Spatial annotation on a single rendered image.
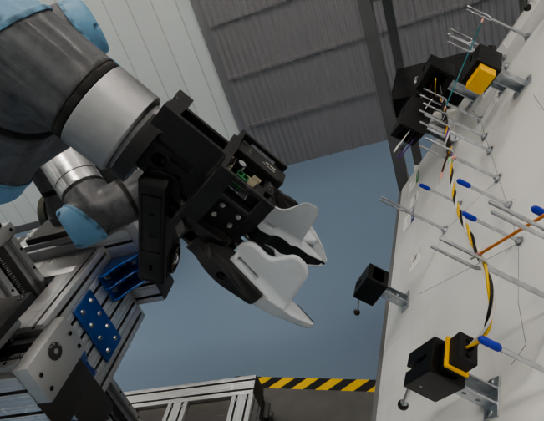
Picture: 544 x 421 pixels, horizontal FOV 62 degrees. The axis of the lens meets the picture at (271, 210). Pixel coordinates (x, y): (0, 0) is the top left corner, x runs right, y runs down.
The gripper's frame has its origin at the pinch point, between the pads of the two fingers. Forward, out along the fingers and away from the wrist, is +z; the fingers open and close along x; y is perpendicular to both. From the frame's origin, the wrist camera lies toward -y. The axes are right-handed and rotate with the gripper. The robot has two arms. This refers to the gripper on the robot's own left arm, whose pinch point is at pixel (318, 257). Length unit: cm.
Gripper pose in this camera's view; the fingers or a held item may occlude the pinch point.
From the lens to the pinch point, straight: 64.4
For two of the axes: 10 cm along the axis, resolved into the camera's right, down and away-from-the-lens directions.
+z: 7.7, 5.8, -2.6
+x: 5.3, -8.1, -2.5
